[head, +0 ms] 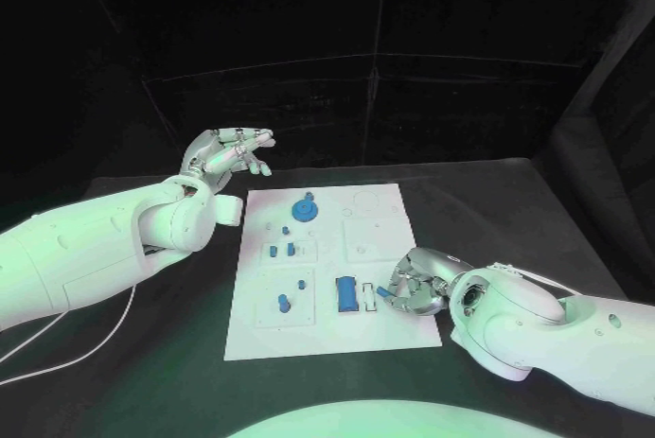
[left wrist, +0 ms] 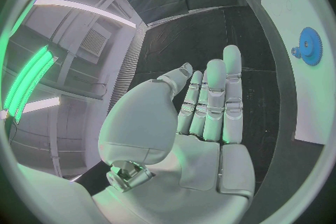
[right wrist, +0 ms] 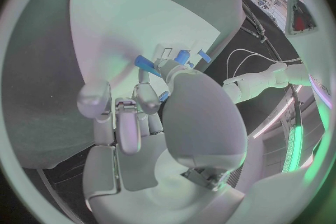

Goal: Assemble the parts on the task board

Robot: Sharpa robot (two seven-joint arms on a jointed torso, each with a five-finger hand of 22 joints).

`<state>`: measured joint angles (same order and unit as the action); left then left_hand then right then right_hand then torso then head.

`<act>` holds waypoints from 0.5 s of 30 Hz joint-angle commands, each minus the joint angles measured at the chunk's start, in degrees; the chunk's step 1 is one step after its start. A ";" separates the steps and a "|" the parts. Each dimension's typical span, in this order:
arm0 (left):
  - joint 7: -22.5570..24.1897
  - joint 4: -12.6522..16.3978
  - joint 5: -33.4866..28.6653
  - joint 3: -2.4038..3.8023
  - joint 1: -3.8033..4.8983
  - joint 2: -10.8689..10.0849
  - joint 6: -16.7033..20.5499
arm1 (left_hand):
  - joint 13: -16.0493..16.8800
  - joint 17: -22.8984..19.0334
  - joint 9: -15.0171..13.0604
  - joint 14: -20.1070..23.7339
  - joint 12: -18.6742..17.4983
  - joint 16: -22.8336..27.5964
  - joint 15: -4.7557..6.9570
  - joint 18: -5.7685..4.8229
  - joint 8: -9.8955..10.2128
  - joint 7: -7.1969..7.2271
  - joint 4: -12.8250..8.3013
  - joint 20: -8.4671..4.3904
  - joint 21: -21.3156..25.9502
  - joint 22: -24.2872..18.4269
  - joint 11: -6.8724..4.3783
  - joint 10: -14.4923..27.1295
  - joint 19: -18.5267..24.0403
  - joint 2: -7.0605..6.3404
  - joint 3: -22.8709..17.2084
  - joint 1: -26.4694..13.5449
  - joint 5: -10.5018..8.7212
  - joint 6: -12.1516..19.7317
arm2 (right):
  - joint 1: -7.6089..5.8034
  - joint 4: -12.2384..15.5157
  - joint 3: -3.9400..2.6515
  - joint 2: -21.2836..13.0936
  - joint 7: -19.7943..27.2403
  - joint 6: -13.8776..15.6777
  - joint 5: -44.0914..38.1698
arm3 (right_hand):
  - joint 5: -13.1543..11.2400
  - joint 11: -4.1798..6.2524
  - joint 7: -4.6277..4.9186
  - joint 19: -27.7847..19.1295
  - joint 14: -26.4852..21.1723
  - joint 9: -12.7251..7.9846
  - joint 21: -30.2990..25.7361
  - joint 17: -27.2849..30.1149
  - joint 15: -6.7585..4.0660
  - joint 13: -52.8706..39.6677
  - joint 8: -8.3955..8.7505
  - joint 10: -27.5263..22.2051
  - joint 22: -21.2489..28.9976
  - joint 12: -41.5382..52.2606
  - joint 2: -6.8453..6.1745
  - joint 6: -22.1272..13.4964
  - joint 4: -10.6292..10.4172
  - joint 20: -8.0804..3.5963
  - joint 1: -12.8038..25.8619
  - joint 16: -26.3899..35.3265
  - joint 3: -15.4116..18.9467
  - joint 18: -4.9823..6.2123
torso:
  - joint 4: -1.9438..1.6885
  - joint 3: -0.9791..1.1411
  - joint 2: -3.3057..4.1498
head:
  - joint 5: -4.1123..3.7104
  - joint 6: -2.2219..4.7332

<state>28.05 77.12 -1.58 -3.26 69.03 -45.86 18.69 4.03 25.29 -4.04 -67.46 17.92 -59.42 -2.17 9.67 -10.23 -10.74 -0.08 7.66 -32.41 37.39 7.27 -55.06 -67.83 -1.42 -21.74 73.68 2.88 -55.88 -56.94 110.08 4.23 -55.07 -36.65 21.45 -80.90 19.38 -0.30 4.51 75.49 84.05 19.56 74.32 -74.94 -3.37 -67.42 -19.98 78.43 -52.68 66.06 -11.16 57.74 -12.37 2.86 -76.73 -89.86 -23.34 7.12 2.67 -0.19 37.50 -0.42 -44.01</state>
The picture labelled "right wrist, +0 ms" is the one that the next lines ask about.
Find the white task board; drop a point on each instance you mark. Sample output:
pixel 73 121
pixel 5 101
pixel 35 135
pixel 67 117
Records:
pixel 126 18

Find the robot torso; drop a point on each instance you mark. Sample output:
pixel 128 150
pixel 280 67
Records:
pixel 315 53

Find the blue long cylinder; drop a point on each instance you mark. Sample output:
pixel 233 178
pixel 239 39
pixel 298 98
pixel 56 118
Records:
pixel 144 62

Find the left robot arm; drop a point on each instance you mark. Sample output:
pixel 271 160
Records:
pixel 262 81

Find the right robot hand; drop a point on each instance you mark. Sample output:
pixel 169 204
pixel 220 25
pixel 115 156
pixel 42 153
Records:
pixel 199 119

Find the blue block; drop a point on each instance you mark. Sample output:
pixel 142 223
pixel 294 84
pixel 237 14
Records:
pixel 182 56

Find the blue short cylinder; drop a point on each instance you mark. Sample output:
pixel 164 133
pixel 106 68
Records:
pixel 164 96

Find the small blue peg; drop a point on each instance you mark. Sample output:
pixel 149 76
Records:
pixel 190 64

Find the glowing light bar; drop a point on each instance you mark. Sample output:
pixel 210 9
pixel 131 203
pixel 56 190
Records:
pixel 295 144

